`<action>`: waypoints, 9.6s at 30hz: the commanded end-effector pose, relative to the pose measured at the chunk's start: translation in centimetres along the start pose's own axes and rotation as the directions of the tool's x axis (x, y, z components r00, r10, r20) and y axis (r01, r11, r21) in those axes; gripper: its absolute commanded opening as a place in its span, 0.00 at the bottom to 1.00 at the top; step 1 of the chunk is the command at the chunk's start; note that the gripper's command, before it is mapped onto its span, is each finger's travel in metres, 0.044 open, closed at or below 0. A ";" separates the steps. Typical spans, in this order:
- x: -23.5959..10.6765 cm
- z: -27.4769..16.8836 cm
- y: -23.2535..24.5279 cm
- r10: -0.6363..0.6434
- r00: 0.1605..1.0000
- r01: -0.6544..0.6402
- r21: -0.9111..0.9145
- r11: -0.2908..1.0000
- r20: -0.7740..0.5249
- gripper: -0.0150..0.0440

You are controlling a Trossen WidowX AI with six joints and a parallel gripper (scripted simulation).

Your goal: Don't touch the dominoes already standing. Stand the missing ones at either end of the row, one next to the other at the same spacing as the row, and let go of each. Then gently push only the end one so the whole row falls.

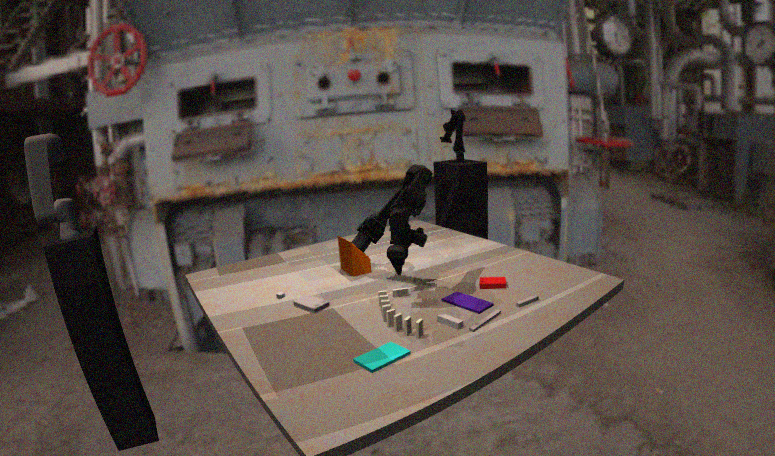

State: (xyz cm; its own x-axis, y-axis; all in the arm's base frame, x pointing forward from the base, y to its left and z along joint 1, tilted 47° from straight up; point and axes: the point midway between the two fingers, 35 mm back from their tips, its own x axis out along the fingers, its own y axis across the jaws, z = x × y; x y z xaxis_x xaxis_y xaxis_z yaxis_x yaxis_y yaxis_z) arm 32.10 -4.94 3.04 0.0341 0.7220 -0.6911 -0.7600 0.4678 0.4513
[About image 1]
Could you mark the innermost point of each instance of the turquoise rectangular block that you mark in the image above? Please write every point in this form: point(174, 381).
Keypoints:
point(384, 355)

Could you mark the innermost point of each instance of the purple rectangular block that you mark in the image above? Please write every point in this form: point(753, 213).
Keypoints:
point(467, 302)

